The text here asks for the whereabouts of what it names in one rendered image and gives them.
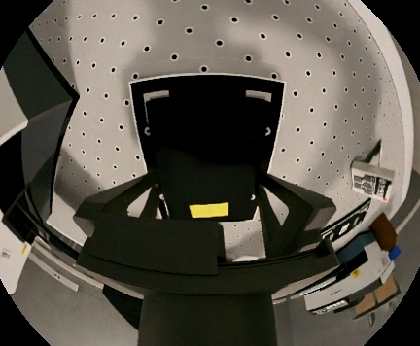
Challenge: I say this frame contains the brown bottle with blue cap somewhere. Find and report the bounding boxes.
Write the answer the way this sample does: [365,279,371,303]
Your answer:
[369,212,401,261]

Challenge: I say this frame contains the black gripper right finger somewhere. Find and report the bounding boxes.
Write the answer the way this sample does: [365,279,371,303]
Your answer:
[255,169,337,259]

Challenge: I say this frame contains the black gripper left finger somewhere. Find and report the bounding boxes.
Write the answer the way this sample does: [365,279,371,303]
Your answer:
[79,169,161,219]

